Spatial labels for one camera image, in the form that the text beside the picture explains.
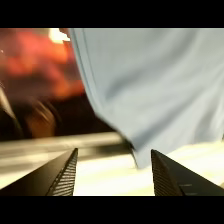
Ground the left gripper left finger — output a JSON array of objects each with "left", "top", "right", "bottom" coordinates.
[{"left": 0, "top": 147, "right": 79, "bottom": 197}]

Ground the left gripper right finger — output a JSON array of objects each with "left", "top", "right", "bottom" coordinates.
[{"left": 150, "top": 148, "right": 224, "bottom": 197}]

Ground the light blue shirt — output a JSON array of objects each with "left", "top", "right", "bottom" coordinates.
[{"left": 68, "top": 27, "right": 224, "bottom": 170}]

